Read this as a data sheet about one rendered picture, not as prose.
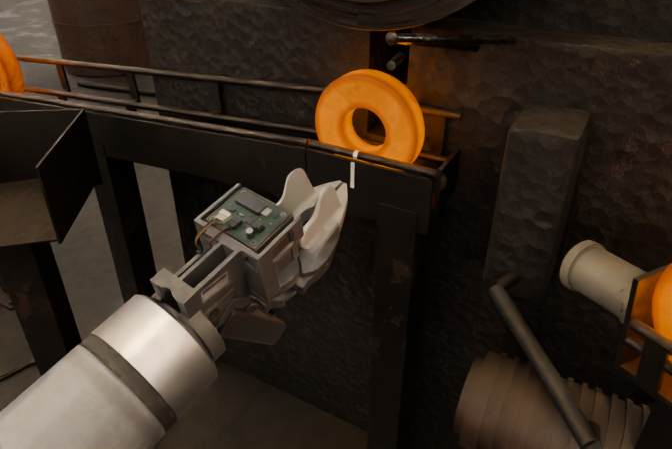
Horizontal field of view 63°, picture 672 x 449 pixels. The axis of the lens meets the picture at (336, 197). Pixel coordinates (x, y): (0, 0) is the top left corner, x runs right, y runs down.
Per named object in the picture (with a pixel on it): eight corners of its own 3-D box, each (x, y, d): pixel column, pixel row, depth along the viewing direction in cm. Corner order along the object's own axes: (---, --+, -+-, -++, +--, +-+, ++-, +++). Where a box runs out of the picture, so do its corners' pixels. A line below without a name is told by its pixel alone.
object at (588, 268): (593, 278, 64) (602, 233, 62) (664, 321, 57) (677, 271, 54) (555, 293, 62) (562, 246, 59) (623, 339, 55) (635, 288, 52)
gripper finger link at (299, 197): (341, 149, 52) (276, 208, 47) (343, 192, 56) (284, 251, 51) (315, 137, 53) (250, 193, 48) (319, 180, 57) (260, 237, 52)
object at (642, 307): (662, 344, 58) (685, 256, 54) (668, 347, 58) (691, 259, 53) (613, 367, 56) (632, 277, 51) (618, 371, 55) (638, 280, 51)
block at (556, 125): (500, 249, 82) (528, 95, 70) (556, 265, 78) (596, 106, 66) (478, 290, 74) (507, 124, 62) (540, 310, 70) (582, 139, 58)
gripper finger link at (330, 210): (368, 161, 50) (305, 224, 45) (368, 205, 55) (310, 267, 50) (341, 149, 52) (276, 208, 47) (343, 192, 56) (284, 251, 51)
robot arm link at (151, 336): (190, 437, 42) (111, 368, 46) (235, 387, 44) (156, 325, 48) (156, 384, 35) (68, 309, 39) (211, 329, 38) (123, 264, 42)
